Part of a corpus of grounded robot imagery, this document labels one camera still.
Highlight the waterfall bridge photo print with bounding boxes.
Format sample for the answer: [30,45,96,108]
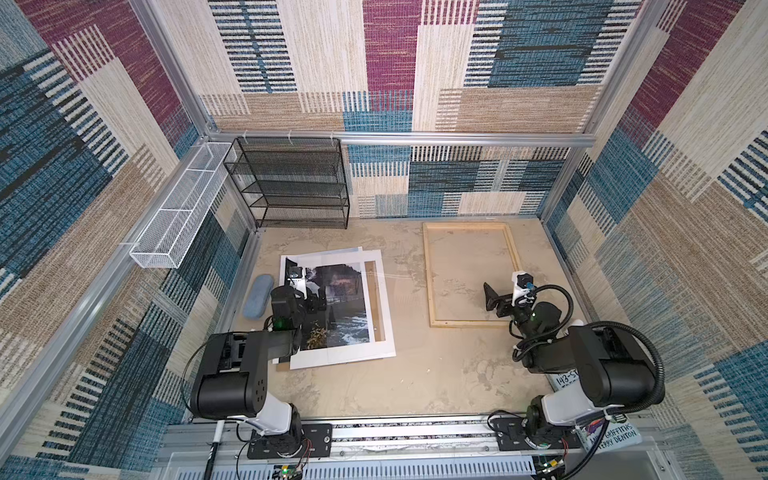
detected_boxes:
[301,263,372,350]

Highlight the light wooden picture frame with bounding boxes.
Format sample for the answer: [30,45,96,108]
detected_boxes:
[423,221,524,329]

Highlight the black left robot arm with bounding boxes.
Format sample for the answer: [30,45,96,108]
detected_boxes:
[188,285,332,458]

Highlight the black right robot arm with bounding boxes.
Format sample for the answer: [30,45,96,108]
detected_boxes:
[483,273,665,449]

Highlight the white picture mat board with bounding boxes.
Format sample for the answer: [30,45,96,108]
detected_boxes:
[286,249,396,370]

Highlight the blue grey glasses case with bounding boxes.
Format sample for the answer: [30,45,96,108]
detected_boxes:
[242,274,274,320]

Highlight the black white marker pen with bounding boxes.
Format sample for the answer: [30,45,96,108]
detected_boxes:
[202,420,226,480]

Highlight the colourful treehouse book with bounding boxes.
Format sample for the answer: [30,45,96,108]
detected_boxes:
[547,370,642,453]

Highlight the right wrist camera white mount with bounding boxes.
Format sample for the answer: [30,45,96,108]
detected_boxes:
[512,271,535,302]

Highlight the brown frame backing board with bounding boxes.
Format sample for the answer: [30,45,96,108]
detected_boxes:
[364,261,385,342]

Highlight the black wire mesh shelf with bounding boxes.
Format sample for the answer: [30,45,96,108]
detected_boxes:
[223,137,351,229]

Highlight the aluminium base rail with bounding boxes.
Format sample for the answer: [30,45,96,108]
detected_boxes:
[149,413,667,480]

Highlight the white wire mesh basket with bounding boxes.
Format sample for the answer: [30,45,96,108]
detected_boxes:
[130,142,231,269]

